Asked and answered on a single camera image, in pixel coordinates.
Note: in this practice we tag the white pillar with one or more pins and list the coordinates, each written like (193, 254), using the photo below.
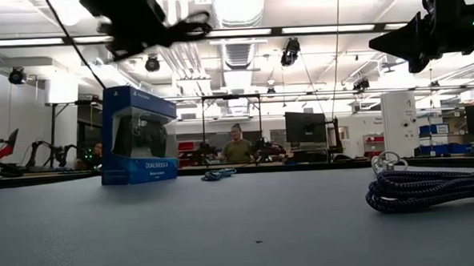
(399, 126)

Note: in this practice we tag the person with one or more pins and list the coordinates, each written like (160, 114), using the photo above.
(97, 155)
(238, 151)

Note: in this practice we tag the red storage bin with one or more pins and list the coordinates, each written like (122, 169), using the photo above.
(186, 146)
(375, 139)

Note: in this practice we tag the black background frame stand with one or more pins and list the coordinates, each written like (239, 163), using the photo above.
(230, 96)

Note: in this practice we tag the black ceiling camera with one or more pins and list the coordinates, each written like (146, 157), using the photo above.
(289, 52)
(152, 63)
(361, 84)
(17, 75)

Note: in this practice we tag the black table edge rail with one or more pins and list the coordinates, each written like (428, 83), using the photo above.
(302, 166)

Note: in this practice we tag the blue DualShock controller box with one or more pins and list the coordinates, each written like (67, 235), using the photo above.
(138, 169)

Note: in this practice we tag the black monitor stand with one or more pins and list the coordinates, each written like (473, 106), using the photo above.
(336, 134)

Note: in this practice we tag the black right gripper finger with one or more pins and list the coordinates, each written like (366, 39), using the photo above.
(405, 39)
(419, 64)

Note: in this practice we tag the silver ceiling air duct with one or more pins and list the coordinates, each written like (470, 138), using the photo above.
(239, 52)

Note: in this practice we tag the black background robot arm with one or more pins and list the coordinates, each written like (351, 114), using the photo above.
(57, 153)

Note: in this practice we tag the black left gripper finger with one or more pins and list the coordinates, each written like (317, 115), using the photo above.
(192, 34)
(196, 17)

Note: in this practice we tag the black game controller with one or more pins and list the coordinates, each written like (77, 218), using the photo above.
(149, 138)

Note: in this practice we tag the blue storage bin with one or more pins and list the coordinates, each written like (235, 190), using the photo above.
(446, 149)
(433, 129)

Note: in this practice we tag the black overhead light rail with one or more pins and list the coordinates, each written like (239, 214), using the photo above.
(272, 31)

